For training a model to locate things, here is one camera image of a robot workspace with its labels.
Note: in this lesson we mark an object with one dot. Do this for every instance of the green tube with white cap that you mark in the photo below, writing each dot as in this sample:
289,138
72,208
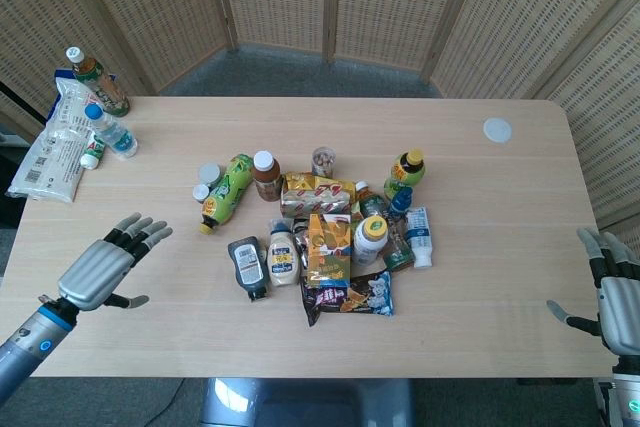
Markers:
94,153

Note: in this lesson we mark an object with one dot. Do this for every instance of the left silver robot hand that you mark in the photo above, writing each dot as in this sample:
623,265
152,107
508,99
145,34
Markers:
92,267

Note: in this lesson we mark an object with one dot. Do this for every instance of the white bottle blue label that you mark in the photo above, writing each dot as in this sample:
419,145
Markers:
419,237

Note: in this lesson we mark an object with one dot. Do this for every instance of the green bottle yellow black cap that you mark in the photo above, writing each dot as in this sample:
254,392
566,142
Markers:
406,172

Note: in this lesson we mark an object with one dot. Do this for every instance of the brown tea bottle white cap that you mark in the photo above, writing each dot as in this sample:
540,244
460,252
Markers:
102,87

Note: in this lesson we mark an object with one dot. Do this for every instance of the small jar white lid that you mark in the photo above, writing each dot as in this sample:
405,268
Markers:
209,173

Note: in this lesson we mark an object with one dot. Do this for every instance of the gold snack bag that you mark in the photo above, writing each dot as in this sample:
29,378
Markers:
315,194

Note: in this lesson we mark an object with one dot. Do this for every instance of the clear cup of nuts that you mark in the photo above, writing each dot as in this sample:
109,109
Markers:
323,163

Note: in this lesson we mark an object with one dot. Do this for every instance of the dark squeeze sauce bottle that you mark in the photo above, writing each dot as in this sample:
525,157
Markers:
247,264

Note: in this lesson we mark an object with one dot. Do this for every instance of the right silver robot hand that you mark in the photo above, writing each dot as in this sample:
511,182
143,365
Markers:
620,297

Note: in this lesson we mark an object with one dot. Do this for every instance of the white round lid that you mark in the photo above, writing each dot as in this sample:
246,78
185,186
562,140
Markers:
497,129

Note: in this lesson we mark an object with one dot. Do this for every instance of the black furniture piece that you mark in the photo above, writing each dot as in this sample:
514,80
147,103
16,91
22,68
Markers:
11,182

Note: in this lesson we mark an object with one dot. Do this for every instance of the cream mayonnaise squeeze bottle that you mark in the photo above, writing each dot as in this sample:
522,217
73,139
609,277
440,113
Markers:
284,259

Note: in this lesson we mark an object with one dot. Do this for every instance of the orange snack bag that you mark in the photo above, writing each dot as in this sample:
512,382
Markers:
327,252

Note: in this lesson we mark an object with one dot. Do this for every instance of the small silver snack packet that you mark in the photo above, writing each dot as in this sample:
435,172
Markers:
301,242

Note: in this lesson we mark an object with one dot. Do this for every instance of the small bottle white cap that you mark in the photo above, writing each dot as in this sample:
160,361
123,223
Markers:
201,193

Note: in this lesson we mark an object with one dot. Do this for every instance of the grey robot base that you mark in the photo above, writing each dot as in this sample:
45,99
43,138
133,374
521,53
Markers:
305,402

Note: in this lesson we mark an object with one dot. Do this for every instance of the white bottle yellow lid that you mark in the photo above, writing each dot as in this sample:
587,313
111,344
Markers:
369,242

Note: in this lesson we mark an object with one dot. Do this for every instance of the dark chips bag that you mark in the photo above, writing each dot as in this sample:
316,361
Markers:
350,297

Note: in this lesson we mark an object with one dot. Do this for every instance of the white rice bag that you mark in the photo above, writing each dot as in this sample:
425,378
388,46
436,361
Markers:
55,147

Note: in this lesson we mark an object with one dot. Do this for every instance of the clear water bottle blue cap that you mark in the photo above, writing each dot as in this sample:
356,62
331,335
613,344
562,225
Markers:
115,134

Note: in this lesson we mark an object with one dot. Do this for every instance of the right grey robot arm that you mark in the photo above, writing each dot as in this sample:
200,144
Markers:
627,392

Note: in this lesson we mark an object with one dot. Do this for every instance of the green yellow drink bottle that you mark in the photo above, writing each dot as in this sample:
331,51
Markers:
227,189

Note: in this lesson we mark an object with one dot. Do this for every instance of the brown jar white lid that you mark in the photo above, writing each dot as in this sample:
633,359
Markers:
266,177

